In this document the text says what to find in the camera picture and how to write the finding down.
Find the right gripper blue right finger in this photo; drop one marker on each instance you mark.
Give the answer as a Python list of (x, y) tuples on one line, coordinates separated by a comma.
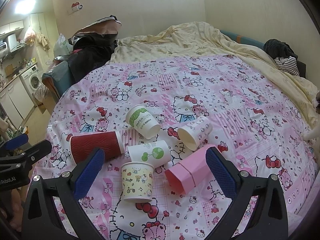
[(268, 219)]

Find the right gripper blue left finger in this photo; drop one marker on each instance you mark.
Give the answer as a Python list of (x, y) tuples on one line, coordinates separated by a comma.
[(41, 219)]

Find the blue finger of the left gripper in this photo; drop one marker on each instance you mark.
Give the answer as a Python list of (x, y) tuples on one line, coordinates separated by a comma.
[(37, 152), (16, 142)]

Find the dark red ribbed paper cup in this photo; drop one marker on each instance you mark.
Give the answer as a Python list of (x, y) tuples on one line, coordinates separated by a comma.
[(82, 145)]

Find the cream cartoon print paper cup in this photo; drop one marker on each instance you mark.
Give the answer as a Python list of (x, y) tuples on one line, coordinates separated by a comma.
[(137, 181)]

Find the white cup green leaf band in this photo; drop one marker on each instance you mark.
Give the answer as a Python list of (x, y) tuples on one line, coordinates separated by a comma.
[(143, 121)]

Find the white cup pink pattern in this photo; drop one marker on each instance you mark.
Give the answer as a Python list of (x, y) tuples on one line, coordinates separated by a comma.
[(194, 132)]

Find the white cup green tree print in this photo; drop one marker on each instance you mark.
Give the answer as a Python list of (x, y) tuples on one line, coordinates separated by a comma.
[(154, 153)]

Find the pink hexagonal paper cup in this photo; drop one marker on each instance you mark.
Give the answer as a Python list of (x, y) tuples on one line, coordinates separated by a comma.
[(190, 172)]

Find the white kitchen cabinets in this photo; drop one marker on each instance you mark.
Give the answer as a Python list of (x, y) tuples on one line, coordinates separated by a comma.
[(16, 102)]

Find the white washing machine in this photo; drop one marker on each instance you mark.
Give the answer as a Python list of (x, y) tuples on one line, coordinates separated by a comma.
[(32, 78)]

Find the pink Hello Kitty bedsheet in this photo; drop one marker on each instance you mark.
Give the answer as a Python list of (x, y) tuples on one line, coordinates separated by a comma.
[(255, 125)]

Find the white plastic bag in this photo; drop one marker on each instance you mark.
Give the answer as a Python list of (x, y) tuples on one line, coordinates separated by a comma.
[(62, 46)]

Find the striped black white garment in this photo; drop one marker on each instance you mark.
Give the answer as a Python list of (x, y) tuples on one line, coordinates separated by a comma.
[(288, 65)]

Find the black clothes pile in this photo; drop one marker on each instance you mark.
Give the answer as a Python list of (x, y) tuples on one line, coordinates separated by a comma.
[(277, 49)]

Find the cream yellow duvet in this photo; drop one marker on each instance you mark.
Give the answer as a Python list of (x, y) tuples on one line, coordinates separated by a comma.
[(197, 39)]

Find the teal bed frame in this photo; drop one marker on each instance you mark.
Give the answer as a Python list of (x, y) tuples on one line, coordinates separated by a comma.
[(58, 79)]

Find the red white wall hook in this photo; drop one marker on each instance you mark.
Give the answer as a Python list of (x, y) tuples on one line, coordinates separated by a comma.
[(75, 7)]

